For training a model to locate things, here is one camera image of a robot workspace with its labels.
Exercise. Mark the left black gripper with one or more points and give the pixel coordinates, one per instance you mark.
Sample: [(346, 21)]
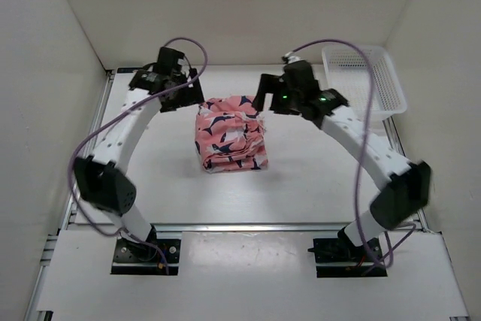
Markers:
[(192, 96)]

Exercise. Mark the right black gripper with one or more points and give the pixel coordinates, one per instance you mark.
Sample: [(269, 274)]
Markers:
[(272, 84)]

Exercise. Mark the pink patterned shorts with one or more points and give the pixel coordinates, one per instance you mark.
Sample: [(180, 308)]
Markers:
[(230, 135)]

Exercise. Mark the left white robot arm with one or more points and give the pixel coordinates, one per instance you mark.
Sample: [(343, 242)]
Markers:
[(101, 176)]

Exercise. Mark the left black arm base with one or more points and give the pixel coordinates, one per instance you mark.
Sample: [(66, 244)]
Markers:
[(130, 258)]

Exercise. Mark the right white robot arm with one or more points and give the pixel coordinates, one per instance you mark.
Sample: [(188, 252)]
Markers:
[(403, 185)]

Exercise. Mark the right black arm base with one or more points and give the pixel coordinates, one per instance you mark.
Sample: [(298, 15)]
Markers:
[(334, 258)]

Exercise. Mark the white perforated plastic basket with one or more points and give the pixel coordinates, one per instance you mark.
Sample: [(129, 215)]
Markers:
[(346, 71)]

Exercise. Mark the aluminium rail across table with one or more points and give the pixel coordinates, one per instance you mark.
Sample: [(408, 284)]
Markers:
[(249, 227)]

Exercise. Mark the left aluminium frame rail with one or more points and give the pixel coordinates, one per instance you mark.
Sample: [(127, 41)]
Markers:
[(68, 214)]

